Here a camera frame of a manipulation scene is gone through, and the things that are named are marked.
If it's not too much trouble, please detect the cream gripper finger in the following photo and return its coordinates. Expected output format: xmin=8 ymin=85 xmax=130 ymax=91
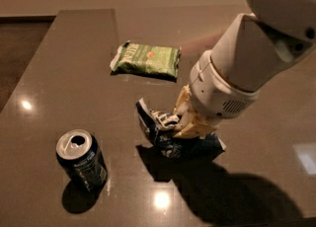
xmin=173 ymin=85 xmax=191 ymax=115
xmin=174 ymin=113 xmax=220 ymax=139

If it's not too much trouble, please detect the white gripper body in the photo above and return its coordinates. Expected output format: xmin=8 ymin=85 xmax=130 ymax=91
xmin=189 ymin=50 xmax=259 ymax=118

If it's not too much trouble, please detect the dark blue pepsi can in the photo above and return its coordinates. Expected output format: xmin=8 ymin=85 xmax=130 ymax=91
xmin=56 ymin=129 xmax=108 ymax=191

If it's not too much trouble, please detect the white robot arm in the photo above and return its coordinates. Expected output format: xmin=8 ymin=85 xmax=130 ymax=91
xmin=174 ymin=0 xmax=316 ymax=138

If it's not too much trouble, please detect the blue chip bag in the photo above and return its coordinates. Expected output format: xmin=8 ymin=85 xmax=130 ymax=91
xmin=135 ymin=99 xmax=226 ymax=159

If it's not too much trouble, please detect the green chip bag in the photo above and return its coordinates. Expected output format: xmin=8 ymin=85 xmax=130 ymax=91
xmin=110 ymin=41 xmax=181 ymax=79

